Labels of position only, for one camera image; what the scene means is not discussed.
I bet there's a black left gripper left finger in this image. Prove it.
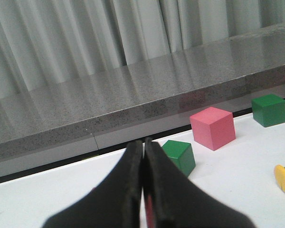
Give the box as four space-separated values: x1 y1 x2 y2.
44 141 143 228

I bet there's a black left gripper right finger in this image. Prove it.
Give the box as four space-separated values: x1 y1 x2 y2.
143 138 255 228

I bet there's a left green wooden cube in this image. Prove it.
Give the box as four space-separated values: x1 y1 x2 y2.
162 140 196 177

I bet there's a green wooden cube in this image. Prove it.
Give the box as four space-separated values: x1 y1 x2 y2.
251 94 285 127
162 140 196 177

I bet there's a pink wooden cube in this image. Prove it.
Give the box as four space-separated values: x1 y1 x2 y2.
190 107 236 151

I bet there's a grey stone counter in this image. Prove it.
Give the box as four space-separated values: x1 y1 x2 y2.
0 22 285 177

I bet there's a right green wooden cube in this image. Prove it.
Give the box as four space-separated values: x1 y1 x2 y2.
251 94 285 127

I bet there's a grey-green curtain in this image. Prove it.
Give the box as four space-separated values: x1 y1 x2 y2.
0 0 285 99

